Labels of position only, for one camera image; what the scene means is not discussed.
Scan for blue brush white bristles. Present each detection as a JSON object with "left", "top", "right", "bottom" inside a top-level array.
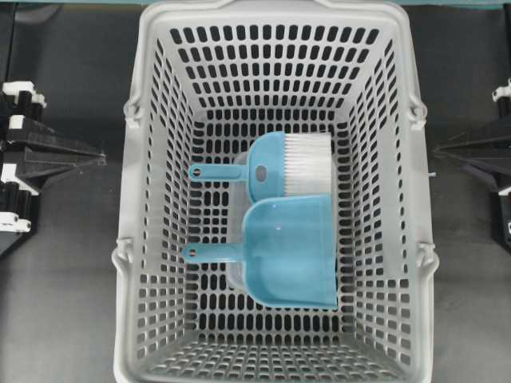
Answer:
[{"left": 188, "top": 132, "right": 332, "bottom": 203}]

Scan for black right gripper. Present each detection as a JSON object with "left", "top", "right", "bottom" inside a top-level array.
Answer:
[{"left": 434, "top": 78, "right": 510, "bottom": 243}]

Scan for grey plastic shopping basket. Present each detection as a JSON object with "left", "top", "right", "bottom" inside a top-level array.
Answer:
[{"left": 112, "top": 1, "right": 439, "bottom": 382}]

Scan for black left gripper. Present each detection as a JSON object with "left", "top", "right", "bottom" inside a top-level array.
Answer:
[{"left": 1, "top": 81, "right": 106, "bottom": 255}]

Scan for blue plastic dustpan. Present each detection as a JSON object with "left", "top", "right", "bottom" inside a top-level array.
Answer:
[{"left": 182, "top": 195, "right": 338, "bottom": 310}]

